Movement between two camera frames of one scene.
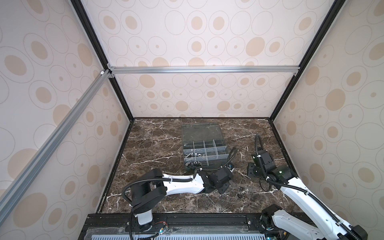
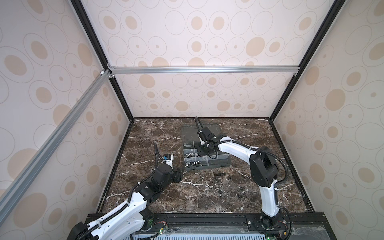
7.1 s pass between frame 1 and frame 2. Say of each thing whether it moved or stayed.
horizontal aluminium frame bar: stayed
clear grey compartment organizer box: stayed
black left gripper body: moved
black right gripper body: moved
